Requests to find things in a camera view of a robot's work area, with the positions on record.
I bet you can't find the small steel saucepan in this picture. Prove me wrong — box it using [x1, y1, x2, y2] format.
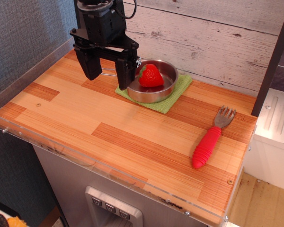
[123, 59, 178, 104]

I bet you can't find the clear acrylic table guard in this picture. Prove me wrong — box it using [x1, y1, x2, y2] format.
[0, 111, 247, 227]

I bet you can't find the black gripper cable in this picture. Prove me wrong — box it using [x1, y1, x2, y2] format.
[111, 0, 138, 20]

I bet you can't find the dark right shelf post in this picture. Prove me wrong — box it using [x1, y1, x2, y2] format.
[251, 23, 284, 117]

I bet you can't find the yellow black object corner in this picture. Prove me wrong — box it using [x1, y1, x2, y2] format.
[0, 214, 28, 227]

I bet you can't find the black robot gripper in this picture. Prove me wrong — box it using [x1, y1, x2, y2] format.
[71, 0, 139, 90]

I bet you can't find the white toy sink unit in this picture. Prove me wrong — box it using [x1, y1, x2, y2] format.
[243, 89, 284, 189]

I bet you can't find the dark shelf post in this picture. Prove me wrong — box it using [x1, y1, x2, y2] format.
[251, 23, 284, 117]
[73, 0, 81, 28]

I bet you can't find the red toy strawberry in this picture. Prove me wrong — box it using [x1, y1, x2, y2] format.
[139, 64, 164, 87]

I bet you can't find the green cloth mat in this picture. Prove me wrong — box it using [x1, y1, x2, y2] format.
[115, 75, 193, 114]

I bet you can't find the dark left shelf post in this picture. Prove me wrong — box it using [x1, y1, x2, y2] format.
[73, 0, 81, 28]

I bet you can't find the red handled metal fork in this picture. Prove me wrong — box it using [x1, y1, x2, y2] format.
[192, 106, 236, 169]

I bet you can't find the grey cabinet dispenser panel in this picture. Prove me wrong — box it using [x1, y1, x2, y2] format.
[85, 186, 143, 227]

